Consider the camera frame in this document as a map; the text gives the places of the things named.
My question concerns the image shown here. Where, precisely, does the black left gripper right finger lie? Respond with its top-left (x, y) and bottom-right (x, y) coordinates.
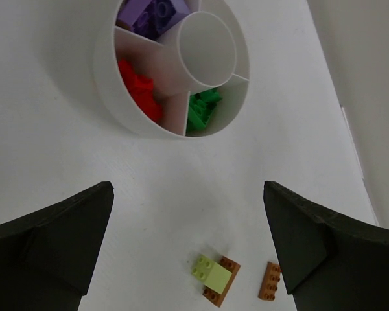
top-left (263, 181), bottom-right (389, 310)

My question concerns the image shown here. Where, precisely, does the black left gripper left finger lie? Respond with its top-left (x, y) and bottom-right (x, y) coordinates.
top-left (0, 181), bottom-right (113, 310)

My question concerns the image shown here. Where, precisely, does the orange lego brick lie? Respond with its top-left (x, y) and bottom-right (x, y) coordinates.
top-left (258, 262), bottom-right (281, 301)

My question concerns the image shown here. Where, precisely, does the red lego brick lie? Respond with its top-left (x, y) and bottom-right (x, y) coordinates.
top-left (117, 59), bottom-right (163, 123)

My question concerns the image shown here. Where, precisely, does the green square lego brick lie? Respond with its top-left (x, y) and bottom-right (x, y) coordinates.
top-left (186, 87), bottom-right (223, 134)

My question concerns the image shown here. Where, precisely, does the purple arched lego piece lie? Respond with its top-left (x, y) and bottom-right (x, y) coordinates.
top-left (116, 0), bottom-right (191, 40)

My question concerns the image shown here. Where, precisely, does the brown curved lego piece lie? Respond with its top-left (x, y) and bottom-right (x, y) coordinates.
top-left (202, 256), bottom-right (241, 308)

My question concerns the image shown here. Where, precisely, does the yellow lego brick left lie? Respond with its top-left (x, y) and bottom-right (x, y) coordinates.
top-left (191, 255), bottom-right (232, 293)

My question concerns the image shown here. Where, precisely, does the white round divided container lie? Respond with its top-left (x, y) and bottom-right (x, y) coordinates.
top-left (93, 1), bottom-right (249, 139)

